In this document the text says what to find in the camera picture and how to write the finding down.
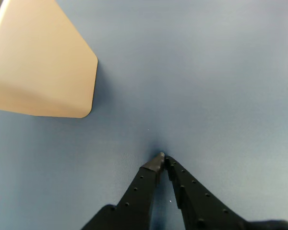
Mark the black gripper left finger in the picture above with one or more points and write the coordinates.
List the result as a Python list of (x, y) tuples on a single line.
[(132, 198)]

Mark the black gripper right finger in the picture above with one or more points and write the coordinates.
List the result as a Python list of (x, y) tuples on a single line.
[(201, 203)]

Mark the beige metal box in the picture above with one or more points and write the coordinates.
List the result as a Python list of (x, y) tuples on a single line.
[(38, 67)]

